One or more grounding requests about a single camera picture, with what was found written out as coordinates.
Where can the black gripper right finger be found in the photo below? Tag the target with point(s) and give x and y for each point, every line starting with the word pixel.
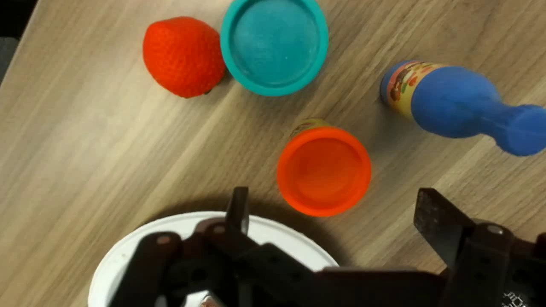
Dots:
pixel 441 223

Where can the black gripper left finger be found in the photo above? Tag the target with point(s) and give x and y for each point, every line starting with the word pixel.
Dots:
pixel 239 206

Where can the orange lid dough tub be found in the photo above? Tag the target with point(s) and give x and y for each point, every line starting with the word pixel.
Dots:
pixel 325 171

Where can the white paper plate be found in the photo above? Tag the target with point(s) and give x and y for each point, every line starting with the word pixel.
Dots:
pixel 296 249

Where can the blue toy bottle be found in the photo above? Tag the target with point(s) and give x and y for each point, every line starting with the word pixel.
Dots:
pixel 461 104

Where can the red toy strawberry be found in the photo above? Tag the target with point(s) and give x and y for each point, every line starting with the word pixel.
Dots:
pixel 183 55

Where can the teal lid dough tub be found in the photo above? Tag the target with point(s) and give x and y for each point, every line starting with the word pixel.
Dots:
pixel 275 44

